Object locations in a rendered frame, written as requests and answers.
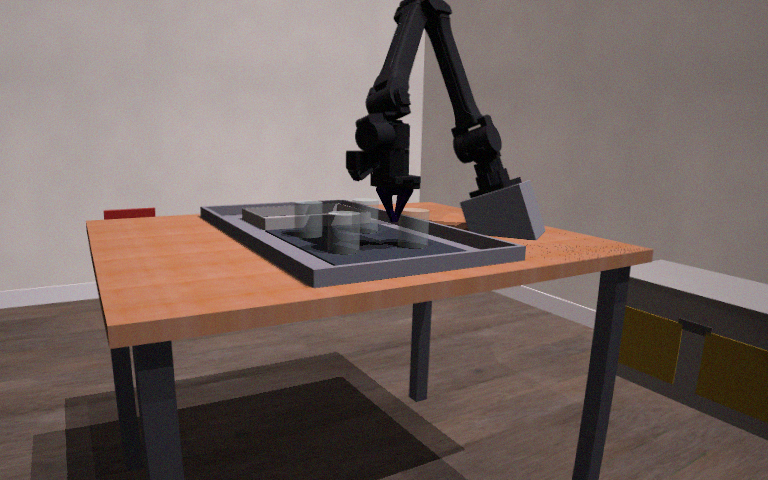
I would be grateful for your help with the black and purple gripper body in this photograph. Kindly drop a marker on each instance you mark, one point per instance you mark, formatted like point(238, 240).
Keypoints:
point(406, 181)

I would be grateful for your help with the white shallow rectangular tray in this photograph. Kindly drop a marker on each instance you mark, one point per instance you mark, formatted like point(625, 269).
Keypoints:
point(268, 221)

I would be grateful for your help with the clear glass cylinder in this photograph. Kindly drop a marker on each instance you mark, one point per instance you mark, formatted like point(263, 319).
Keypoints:
point(308, 219)
point(343, 232)
point(413, 228)
point(369, 210)

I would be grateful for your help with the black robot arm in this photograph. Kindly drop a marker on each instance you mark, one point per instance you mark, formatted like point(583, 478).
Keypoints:
point(375, 133)

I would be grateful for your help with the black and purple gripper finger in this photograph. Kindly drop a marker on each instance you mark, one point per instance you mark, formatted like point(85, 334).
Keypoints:
point(388, 193)
point(399, 197)

